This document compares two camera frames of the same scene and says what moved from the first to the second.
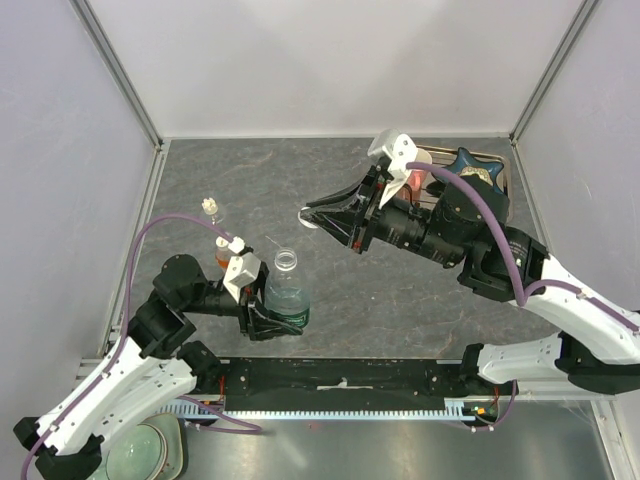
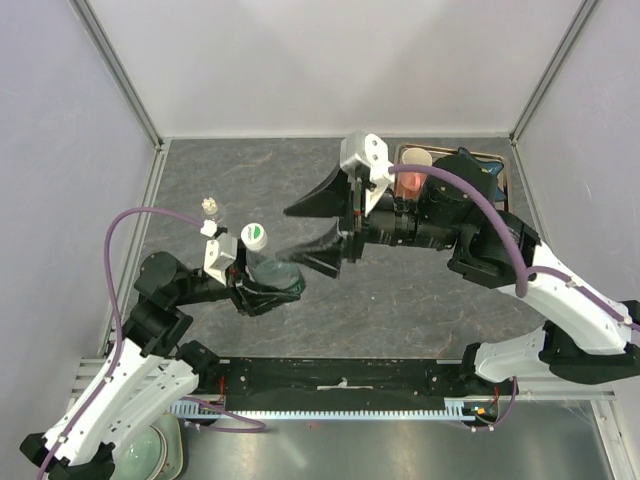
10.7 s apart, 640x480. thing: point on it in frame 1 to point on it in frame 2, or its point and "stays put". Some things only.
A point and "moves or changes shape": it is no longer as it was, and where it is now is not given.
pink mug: [416, 178] stays put
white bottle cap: [304, 222] to [253, 236]
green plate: [140, 453] stays put
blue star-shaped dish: [462, 160] stays put
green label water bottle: [285, 293] moves or changes shape
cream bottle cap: [209, 206] stays put
